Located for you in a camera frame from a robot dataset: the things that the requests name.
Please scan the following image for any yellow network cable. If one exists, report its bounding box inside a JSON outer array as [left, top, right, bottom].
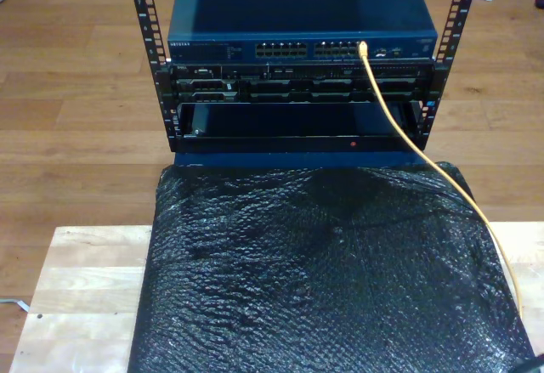
[[358, 40, 525, 319]]

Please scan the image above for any blue rack chassis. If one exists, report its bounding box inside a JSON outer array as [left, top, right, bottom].
[[173, 150, 431, 171]]

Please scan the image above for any black blank rack unit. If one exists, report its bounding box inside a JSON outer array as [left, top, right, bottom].
[[169, 100, 430, 154]]

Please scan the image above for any black rack server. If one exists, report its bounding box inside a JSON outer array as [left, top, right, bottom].
[[167, 62, 435, 105]]

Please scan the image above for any black textured mat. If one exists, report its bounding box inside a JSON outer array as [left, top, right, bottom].
[[129, 161, 539, 373]]

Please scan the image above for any white flat strip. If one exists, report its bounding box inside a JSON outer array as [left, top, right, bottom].
[[0, 297, 31, 313]]

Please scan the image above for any blue network switch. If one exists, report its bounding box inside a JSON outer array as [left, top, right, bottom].
[[167, 0, 439, 65]]

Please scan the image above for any black perforated rack post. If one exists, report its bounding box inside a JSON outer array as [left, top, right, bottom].
[[418, 0, 485, 152], [126, 0, 178, 153]]

